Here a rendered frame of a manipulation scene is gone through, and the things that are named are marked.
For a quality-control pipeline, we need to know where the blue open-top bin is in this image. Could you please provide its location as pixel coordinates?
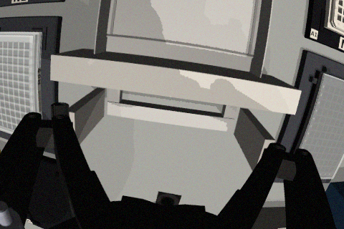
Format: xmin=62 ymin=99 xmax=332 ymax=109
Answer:
xmin=325 ymin=181 xmax=344 ymax=229

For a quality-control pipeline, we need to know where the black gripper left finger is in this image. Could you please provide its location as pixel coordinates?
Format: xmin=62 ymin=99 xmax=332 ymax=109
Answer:
xmin=0 ymin=87 xmax=129 ymax=229

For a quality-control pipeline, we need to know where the grey bench mat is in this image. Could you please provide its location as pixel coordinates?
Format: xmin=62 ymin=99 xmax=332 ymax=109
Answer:
xmin=0 ymin=0 xmax=344 ymax=215

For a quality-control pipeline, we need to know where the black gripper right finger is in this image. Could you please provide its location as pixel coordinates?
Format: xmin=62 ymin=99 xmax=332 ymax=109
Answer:
xmin=204 ymin=108 xmax=337 ymax=229

